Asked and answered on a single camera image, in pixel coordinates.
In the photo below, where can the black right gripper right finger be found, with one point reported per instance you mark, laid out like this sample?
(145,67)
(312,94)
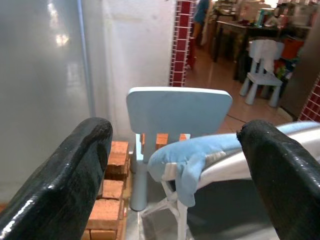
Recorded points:
(287,180)

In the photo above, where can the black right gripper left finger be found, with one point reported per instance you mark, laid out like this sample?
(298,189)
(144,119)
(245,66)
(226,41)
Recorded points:
(52,185)

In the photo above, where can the fridge door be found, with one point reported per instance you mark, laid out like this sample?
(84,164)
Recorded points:
(37,75)

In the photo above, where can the orange brick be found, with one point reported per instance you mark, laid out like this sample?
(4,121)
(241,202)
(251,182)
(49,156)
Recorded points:
(117,167)
(102,235)
(112,189)
(182,137)
(120,148)
(162,141)
(105,212)

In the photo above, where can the red tiled pillar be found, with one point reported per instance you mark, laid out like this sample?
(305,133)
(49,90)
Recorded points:
(181,45)
(311,105)

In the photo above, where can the light blue child chair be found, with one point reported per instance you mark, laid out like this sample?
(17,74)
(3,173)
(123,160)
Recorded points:
(262,78)
(175,110)

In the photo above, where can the grey cabinet panel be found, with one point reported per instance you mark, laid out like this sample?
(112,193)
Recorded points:
(300,75)

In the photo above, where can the light blue fabric cushion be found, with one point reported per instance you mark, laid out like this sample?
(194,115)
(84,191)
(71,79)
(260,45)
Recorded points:
(175,155)

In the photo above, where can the orange box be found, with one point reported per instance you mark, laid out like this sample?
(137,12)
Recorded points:
(292,48)

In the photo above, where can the dark wooden table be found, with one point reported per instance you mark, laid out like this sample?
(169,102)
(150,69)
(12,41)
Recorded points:
(232,30)

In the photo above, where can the teal bottle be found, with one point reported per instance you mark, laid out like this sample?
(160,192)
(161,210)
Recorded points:
(261,17)

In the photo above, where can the person in blue shirt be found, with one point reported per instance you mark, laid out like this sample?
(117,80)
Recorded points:
(201,15)

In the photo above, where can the white plastic frame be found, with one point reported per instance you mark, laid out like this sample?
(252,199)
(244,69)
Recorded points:
(225,170)

